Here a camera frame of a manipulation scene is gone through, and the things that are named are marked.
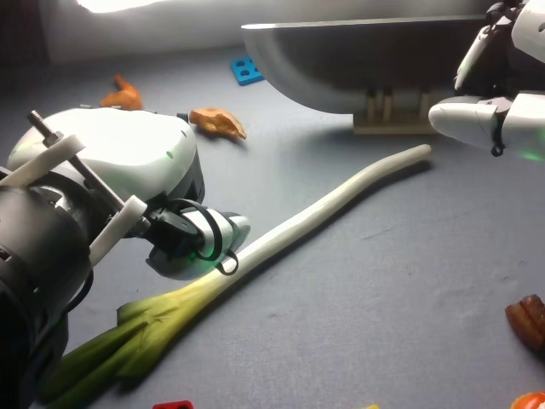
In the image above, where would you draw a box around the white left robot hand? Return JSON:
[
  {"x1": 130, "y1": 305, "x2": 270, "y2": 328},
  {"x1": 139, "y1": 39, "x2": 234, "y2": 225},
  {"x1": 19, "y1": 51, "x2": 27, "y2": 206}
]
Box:
[{"x1": 7, "y1": 107, "x2": 251, "y2": 281}]

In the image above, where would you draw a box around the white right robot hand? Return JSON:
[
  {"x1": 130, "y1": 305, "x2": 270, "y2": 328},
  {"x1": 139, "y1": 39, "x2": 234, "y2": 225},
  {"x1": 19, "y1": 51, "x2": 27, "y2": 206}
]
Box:
[{"x1": 427, "y1": 0, "x2": 545, "y2": 162}]

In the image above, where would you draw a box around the large steel kitchen knife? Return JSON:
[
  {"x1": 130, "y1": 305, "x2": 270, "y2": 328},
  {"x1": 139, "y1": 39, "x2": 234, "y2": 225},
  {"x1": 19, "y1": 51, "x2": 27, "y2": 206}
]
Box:
[{"x1": 241, "y1": 14, "x2": 495, "y2": 115}]

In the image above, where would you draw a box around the long leek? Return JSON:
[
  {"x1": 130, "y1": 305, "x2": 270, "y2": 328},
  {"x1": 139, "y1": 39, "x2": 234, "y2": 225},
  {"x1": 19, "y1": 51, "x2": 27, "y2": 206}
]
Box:
[{"x1": 37, "y1": 143, "x2": 433, "y2": 406}]

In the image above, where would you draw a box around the wooden peg rack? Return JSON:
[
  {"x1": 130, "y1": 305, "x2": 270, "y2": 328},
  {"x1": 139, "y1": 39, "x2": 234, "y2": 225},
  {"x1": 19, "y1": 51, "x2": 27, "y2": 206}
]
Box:
[{"x1": 352, "y1": 87, "x2": 440, "y2": 136}]

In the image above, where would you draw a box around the blue perforated block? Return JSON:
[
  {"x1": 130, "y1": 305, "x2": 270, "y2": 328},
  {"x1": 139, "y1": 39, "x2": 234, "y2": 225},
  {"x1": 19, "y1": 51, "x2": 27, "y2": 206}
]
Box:
[{"x1": 230, "y1": 55, "x2": 265, "y2": 87}]

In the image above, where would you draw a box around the orange toy chicken drumstick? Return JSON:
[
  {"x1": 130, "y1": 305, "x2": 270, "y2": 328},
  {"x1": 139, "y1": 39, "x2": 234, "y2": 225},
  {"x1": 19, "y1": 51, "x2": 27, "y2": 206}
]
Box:
[{"x1": 99, "y1": 74, "x2": 143, "y2": 112}]

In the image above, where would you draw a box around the orange toy chicken wing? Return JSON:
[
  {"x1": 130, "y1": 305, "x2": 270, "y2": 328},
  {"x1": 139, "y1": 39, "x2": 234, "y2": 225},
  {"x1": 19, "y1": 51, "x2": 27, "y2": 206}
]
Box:
[{"x1": 188, "y1": 107, "x2": 248, "y2": 141}]

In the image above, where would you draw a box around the brown toy meat piece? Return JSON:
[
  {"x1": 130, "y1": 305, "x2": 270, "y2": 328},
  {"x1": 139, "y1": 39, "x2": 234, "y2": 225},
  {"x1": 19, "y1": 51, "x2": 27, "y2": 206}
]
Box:
[{"x1": 504, "y1": 294, "x2": 545, "y2": 354}]

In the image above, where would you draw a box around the grey table cloth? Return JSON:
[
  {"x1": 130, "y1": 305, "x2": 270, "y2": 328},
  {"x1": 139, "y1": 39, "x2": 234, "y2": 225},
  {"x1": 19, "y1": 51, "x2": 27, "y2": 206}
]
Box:
[{"x1": 0, "y1": 42, "x2": 545, "y2": 409}]

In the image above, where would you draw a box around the orange-red round toy food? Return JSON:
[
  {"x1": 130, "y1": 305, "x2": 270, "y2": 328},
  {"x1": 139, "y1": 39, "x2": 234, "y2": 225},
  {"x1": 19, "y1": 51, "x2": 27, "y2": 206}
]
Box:
[{"x1": 509, "y1": 391, "x2": 545, "y2": 409}]

